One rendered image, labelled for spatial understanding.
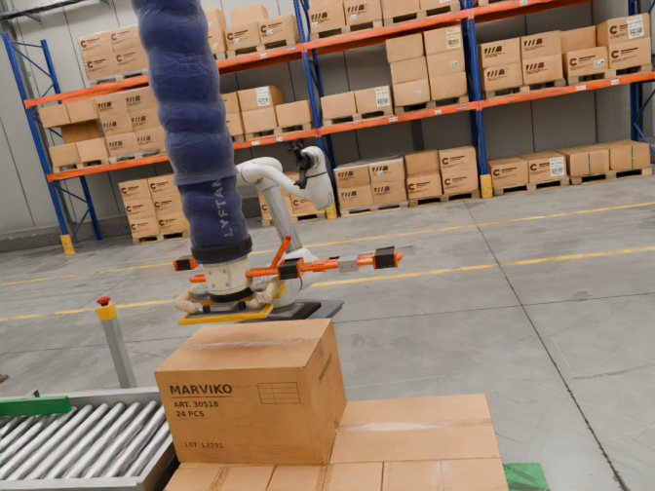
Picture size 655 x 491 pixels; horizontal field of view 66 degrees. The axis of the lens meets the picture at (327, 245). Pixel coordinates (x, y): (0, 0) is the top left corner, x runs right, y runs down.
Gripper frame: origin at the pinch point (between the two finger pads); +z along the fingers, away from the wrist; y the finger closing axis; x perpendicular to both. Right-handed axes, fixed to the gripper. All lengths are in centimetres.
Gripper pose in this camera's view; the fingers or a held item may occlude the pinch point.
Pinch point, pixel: (294, 167)
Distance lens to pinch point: 201.4
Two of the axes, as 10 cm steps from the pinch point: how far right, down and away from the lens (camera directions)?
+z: -1.8, 2.7, -9.5
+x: -9.7, 1.1, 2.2
